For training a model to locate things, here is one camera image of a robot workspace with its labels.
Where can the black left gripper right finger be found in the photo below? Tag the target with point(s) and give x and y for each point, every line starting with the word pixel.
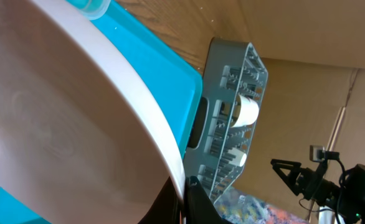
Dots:
pixel 197 206

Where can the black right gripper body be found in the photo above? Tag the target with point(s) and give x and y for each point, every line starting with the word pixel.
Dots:
pixel 293 175

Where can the white bowl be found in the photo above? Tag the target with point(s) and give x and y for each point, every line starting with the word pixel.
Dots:
pixel 245 112

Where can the pink plate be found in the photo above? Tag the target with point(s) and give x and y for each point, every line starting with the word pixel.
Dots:
pixel 61 118

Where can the white paper cup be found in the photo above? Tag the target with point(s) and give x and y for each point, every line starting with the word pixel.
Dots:
pixel 238 157

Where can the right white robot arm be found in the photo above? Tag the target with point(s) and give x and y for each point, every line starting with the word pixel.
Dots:
pixel 347 198

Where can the grey dishwasher rack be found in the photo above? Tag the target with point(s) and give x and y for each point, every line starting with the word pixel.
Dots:
pixel 232 68

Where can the clear plastic storage bin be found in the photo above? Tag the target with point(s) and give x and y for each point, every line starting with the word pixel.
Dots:
pixel 91 9

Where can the grey camera on mount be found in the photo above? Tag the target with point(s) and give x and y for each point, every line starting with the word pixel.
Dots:
pixel 320 154

